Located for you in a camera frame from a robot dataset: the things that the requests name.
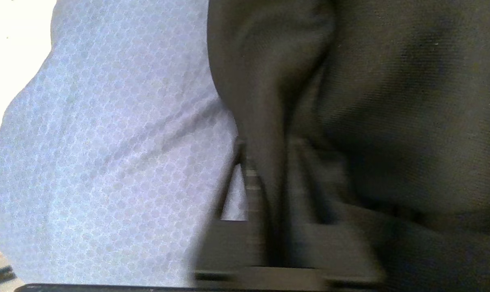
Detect black zip hoodie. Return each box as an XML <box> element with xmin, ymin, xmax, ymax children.
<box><xmin>206</xmin><ymin>0</ymin><xmax>490</xmax><ymax>292</ymax></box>

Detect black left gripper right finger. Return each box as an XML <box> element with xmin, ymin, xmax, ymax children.
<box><xmin>288</xmin><ymin>140</ymin><xmax>385</xmax><ymax>284</ymax></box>

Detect blue bed sheet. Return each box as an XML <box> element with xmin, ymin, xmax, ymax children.
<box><xmin>0</xmin><ymin>0</ymin><xmax>249</xmax><ymax>286</ymax></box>

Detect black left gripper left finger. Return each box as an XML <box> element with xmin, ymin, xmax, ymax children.
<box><xmin>192</xmin><ymin>138</ymin><xmax>272</xmax><ymax>284</ymax></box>

